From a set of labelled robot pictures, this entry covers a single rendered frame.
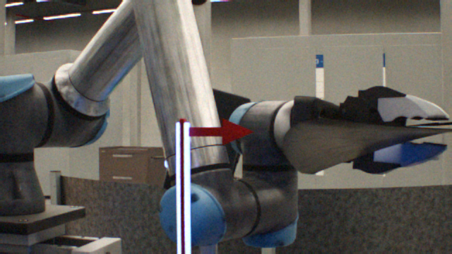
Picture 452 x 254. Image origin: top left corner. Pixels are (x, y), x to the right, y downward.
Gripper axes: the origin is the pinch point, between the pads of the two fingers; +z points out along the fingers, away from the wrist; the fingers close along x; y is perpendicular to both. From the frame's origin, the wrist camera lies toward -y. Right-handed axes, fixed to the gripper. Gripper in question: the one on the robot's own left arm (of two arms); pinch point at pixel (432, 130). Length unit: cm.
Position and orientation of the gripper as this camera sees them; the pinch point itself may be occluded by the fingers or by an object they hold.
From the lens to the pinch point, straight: 71.3
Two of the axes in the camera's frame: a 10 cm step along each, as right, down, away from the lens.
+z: 5.7, 0.2, -8.2
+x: -0.9, 10.0, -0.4
